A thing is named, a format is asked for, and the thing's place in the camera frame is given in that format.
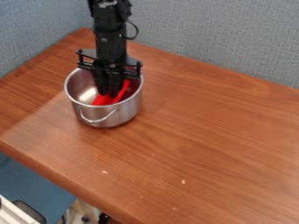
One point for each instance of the red plastic block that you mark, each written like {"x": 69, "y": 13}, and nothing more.
{"x": 104, "y": 100}

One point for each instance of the black chair frame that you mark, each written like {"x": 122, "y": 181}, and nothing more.
{"x": 18, "y": 213}

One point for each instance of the metal pot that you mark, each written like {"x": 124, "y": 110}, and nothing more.
{"x": 105, "y": 116}

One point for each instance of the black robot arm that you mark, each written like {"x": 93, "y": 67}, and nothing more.
{"x": 112, "y": 17}

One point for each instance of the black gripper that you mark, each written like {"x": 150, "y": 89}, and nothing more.
{"x": 109, "y": 62}

